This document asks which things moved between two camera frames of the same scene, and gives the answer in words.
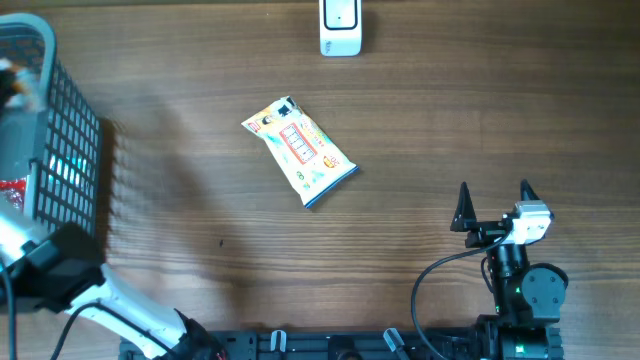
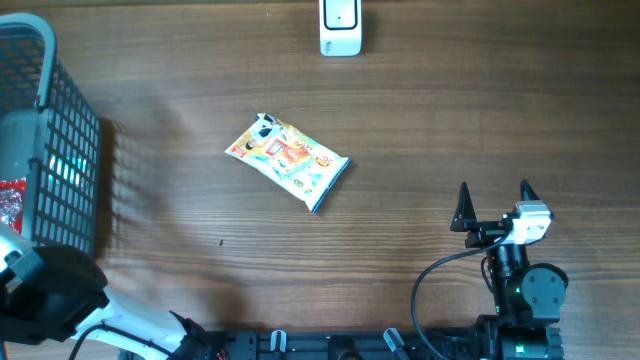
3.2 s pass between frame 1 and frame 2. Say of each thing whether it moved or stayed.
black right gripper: stayed
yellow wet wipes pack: moved
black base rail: stayed
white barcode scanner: stayed
